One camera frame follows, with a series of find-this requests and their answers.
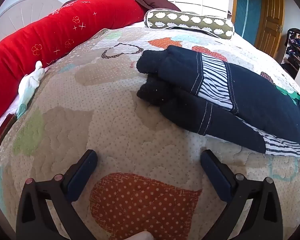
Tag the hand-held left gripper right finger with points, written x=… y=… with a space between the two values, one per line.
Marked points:
x=216 y=177

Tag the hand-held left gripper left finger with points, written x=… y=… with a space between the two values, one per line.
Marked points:
x=82 y=175

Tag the navy pants with striped lining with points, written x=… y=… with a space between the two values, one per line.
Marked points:
x=252 y=92

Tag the patchwork heart quilt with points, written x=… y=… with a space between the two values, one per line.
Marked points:
x=102 y=120

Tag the small white cloth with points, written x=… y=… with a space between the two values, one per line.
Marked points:
x=30 y=82

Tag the long red bolster pillow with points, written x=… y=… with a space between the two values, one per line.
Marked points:
x=52 y=30

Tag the cluttered storage shelf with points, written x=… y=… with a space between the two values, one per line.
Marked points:
x=296 y=45

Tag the olive patterned bolster pillow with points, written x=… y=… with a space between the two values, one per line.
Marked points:
x=190 y=21

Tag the wooden door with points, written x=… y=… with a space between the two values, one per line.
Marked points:
x=270 y=22

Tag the teal door panel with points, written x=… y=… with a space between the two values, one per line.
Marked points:
x=247 y=10

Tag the white round headboard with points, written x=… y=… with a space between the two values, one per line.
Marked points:
x=15 y=17

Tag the dark red bed frame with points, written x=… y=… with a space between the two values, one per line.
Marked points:
x=5 y=127

